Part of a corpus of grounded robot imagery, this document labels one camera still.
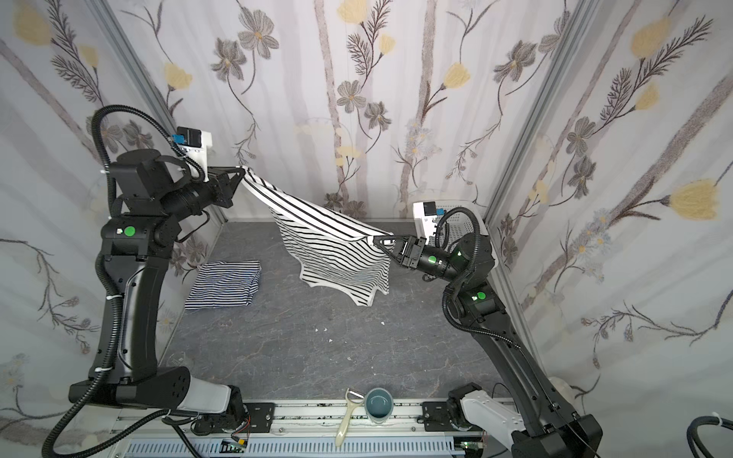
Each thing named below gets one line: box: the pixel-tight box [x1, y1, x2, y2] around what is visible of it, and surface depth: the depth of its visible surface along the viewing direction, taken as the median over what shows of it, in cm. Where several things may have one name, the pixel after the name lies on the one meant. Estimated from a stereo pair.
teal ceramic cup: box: [364, 387, 395, 425], surface depth 74 cm
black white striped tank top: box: [240, 166, 395, 307], surface depth 68 cm
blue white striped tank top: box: [184, 259, 262, 311], surface depth 100 cm
